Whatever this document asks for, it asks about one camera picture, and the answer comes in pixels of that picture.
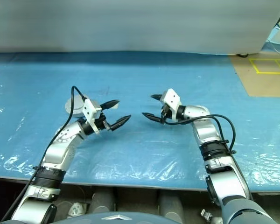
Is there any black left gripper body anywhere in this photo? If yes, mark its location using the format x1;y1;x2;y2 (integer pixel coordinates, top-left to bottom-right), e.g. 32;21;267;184
94;113;112;133

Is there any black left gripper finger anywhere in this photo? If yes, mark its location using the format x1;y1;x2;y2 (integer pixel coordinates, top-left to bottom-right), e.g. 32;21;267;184
109;114;132;131
100;99;120;110

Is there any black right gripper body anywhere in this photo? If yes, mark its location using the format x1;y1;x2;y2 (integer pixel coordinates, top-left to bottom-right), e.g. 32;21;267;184
160;104;174;124

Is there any silver motor rotor cap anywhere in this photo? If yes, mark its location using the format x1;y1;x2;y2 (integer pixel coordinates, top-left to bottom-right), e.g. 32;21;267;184
64;94;86;115

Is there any blue plastic table cover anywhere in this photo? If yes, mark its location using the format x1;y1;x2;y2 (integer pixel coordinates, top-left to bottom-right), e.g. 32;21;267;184
0;50;280;193

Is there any dark grey rounded cylinder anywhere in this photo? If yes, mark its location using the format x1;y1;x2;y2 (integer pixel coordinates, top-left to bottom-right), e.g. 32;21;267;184
158;189;185;220
91;186;115;213

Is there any white backdrop board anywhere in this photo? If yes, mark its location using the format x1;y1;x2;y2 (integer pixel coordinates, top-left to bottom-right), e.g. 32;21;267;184
0;0;280;56

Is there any grey robot torso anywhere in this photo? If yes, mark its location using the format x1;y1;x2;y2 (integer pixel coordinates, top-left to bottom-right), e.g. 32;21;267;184
83;211;164;224

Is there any brown cardboard floor sheet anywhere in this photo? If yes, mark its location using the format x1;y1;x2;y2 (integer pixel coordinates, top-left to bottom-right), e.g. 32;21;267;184
230;52;280;97

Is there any small silver metal fitting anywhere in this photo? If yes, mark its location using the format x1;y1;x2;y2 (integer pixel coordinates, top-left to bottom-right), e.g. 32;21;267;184
200;209;215;222

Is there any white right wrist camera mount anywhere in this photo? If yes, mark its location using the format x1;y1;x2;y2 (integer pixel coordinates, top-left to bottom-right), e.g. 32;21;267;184
160;88;181;122

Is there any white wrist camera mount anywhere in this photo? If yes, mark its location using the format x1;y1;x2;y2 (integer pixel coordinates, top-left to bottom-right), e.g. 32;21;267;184
83;99;101;135
160;88;181;122

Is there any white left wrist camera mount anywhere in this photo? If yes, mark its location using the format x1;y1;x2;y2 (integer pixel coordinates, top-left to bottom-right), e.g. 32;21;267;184
83;99;101;135

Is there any white plastic bracket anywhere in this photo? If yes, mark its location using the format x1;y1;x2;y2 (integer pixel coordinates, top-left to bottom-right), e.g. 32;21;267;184
66;202;87;219

